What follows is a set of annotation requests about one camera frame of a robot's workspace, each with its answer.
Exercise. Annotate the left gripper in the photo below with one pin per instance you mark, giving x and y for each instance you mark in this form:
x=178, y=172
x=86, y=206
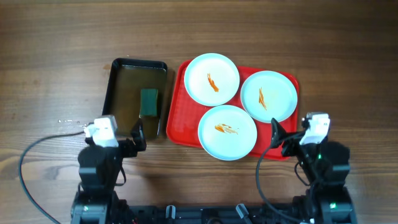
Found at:
x=132, y=149

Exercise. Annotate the white plate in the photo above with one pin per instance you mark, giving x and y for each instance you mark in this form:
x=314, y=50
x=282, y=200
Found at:
x=266, y=95
x=211, y=79
x=227, y=132

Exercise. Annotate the green sponge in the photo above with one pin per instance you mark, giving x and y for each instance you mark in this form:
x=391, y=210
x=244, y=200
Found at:
x=148, y=102

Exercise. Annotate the red plastic tray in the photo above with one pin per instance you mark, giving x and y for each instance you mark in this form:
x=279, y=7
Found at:
x=185, y=115

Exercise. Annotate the black water tray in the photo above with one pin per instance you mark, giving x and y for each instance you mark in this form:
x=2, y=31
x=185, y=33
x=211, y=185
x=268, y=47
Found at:
x=126, y=80

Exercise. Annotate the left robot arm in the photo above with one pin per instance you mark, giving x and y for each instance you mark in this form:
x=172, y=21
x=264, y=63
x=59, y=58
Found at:
x=101, y=162

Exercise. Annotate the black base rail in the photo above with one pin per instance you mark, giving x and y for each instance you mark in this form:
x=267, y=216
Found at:
x=172, y=214

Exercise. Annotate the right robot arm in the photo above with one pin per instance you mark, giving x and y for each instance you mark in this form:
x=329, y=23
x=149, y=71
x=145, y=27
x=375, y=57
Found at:
x=326, y=166

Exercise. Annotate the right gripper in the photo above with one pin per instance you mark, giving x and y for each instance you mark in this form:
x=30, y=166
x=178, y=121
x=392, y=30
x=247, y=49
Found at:
x=293, y=139

